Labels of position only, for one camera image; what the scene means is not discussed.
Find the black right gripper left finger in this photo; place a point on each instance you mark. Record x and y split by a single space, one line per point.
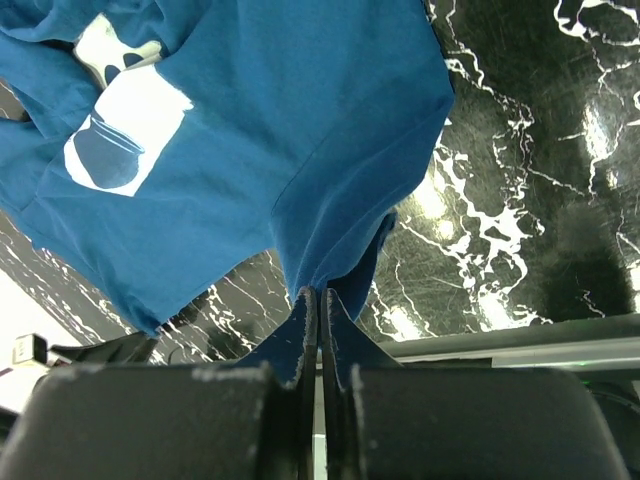
250 420

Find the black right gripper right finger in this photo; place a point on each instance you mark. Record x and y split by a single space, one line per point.
386 421

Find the blue t shirt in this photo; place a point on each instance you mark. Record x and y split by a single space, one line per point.
166 142

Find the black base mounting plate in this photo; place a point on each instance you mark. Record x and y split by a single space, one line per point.
596 349

